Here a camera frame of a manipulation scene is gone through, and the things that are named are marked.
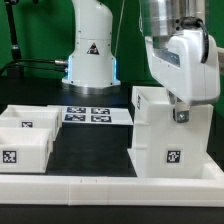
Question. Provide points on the white drawer cabinet box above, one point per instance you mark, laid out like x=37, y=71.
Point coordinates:
x=162, y=147

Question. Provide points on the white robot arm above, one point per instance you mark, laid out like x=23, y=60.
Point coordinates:
x=92, y=66

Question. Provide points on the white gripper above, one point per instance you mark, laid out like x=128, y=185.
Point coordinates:
x=188, y=67

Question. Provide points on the white L-shaped boundary frame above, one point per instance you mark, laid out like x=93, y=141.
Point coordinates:
x=208, y=191

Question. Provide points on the white drawer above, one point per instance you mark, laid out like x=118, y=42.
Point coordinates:
x=21, y=116
x=25, y=150

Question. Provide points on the black camera stand pole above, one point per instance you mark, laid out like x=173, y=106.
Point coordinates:
x=15, y=71

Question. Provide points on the white front drawer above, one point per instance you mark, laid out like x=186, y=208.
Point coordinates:
x=25, y=150

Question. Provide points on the white fiducial marker sheet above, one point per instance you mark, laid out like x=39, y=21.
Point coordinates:
x=95, y=115

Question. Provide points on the white rear drawer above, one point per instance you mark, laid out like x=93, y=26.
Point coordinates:
x=21, y=116

